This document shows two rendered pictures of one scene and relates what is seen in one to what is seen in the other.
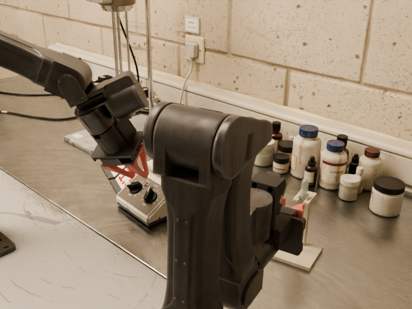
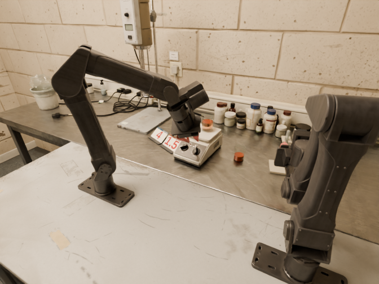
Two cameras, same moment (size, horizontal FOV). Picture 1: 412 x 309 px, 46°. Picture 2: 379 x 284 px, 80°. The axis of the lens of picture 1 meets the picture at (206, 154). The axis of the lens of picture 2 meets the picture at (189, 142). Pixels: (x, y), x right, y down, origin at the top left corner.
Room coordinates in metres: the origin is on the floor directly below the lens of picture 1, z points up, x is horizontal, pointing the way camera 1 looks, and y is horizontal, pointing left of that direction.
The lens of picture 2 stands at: (0.20, 0.35, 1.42)
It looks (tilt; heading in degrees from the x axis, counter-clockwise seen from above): 30 degrees down; 344
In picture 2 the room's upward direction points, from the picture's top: straight up
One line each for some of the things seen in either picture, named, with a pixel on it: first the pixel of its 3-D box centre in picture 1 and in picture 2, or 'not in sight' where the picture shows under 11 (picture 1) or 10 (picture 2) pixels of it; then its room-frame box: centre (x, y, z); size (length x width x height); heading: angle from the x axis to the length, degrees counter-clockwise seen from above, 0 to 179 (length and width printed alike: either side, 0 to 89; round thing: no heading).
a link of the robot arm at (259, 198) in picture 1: (238, 242); (302, 170); (0.56, -0.05, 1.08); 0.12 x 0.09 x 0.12; 151
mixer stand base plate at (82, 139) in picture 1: (122, 133); (148, 118); (1.39, 0.26, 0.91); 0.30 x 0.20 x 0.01; 137
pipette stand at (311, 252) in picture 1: (300, 226); (283, 154); (0.79, -0.18, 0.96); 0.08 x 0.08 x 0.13; 60
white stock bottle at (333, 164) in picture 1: (333, 164); (269, 120); (1.08, -0.31, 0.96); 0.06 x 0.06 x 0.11
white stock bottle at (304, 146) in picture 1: (306, 151); (254, 116); (1.14, -0.26, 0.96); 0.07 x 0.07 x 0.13
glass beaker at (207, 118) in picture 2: not in sight; (207, 122); (1.01, 0.05, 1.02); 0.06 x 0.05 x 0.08; 122
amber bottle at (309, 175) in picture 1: (311, 170); (259, 125); (1.08, -0.26, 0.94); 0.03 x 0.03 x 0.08
